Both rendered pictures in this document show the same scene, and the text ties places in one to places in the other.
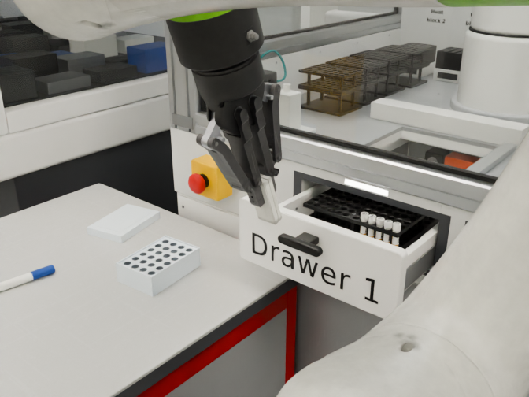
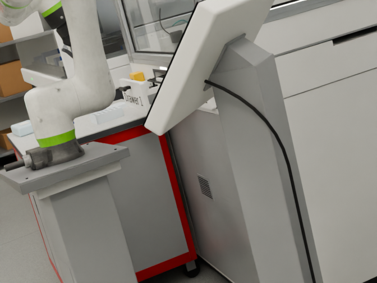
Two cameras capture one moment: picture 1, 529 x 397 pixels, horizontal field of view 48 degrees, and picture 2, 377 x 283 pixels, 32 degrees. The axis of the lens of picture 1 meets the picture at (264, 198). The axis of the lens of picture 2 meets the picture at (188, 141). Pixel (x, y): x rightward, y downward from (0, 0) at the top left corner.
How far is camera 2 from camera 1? 2.02 m
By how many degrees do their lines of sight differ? 32
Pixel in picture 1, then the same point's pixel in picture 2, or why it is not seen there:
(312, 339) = (176, 149)
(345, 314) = (177, 130)
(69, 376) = not seen: hidden behind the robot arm
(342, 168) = (157, 62)
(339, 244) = (133, 86)
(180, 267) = (111, 114)
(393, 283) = (142, 95)
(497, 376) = (78, 85)
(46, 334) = not seen: hidden behind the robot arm
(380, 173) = (164, 61)
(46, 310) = not seen: hidden behind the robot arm
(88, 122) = (119, 71)
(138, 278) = (93, 118)
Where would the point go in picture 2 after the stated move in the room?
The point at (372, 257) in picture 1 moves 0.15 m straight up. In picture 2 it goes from (137, 87) to (126, 48)
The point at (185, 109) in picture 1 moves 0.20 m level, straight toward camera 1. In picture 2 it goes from (129, 53) to (109, 62)
